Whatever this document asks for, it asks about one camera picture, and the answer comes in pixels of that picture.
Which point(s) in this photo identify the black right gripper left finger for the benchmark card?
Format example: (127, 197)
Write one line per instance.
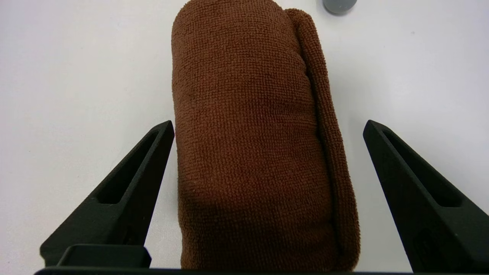
(126, 214)

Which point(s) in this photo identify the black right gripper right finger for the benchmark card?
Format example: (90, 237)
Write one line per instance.
(428, 214)

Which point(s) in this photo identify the brown towel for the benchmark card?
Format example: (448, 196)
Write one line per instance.
(248, 145)

